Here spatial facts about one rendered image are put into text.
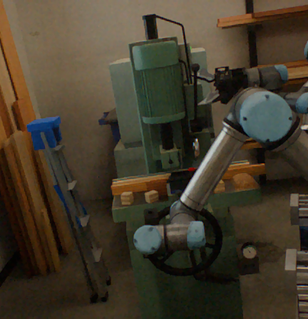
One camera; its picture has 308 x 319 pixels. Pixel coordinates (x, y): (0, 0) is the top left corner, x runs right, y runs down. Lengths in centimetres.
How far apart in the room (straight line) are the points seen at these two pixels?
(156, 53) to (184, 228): 75
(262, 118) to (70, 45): 326
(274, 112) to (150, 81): 74
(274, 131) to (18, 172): 221
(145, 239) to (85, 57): 314
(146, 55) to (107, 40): 244
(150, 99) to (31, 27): 271
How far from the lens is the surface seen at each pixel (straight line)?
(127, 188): 185
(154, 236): 115
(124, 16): 407
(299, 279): 146
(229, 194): 173
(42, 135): 246
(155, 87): 168
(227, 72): 165
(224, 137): 122
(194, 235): 116
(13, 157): 299
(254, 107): 104
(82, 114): 422
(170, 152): 176
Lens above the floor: 154
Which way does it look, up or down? 16 degrees down
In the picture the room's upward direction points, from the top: 9 degrees counter-clockwise
